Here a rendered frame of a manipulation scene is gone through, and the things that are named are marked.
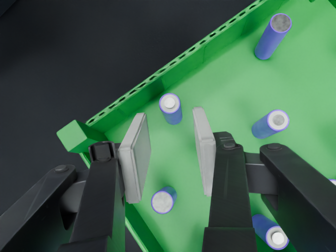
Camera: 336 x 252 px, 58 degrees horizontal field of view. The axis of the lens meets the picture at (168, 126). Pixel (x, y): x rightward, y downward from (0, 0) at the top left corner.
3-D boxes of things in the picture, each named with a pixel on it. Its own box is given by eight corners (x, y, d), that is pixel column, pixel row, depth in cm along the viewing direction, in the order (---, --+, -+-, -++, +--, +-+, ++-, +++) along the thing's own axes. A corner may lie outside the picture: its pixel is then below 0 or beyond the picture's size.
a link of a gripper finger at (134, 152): (141, 203, 15) (126, 205, 15) (151, 152, 22) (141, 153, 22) (132, 148, 14) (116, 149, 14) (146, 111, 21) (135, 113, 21)
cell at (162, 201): (146, 199, 24) (155, 193, 31) (159, 218, 24) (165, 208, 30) (164, 186, 24) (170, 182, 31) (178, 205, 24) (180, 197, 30)
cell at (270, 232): (257, 237, 29) (276, 255, 23) (245, 221, 30) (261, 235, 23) (272, 226, 29) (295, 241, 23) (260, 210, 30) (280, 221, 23)
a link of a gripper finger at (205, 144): (199, 141, 14) (215, 139, 14) (192, 106, 21) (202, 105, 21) (204, 198, 15) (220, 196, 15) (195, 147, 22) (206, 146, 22)
